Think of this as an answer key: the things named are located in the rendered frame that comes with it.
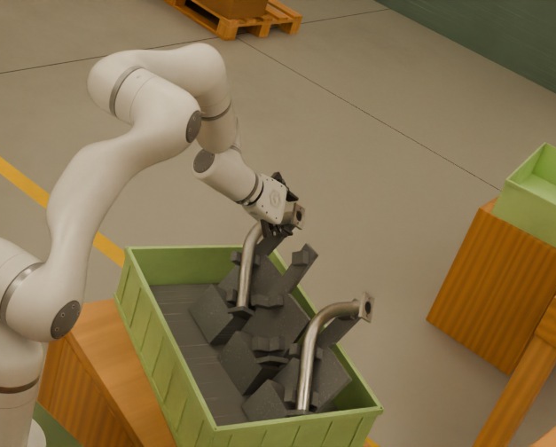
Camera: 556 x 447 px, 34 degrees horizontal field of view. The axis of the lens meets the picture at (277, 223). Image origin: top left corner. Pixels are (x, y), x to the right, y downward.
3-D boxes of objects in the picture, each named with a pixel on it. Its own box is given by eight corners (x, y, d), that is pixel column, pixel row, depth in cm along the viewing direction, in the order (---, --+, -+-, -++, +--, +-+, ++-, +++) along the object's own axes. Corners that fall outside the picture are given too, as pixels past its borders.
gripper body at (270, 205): (256, 207, 203) (285, 225, 211) (263, 166, 206) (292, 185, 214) (231, 210, 207) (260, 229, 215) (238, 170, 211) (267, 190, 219)
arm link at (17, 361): (5, 403, 154) (25, 291, 143) (-70, 348, 160) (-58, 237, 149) (54, 372, 164) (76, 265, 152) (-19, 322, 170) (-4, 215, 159)
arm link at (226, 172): (226, 172, 210) (227, 206, 205) (189, 147, 200) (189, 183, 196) (254, 159, 206) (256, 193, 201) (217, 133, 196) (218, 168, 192)
